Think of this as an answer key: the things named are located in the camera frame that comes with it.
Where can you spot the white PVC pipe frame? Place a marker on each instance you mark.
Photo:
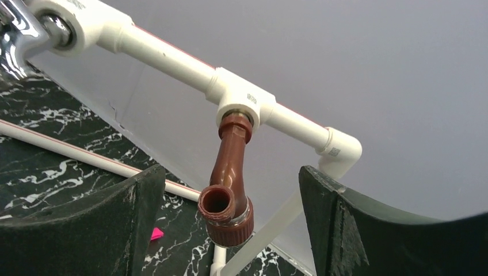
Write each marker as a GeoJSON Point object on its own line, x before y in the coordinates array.
{"type": "Point", "coordinates": [96, 23]}

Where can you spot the chrome water faucet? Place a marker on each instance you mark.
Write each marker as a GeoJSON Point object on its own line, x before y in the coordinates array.
{"type": "Point", "coordinates": [25, 34]}

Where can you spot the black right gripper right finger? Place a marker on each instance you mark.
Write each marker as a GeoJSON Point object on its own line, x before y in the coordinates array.
{"type": "Point", "coordinates": [352, 234]}

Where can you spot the pink plastic strip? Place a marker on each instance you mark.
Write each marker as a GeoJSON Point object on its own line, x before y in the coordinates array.
{"type": "Point", "coordinates": [156, 234]}

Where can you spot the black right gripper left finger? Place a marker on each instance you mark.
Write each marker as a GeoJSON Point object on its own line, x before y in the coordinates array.
{"type": "Point", "coordinates": [105, 233]}

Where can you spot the brown water faucet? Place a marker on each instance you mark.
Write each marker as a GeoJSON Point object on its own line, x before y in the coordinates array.
{"type": "Point", "coordinates": [225, 207]}

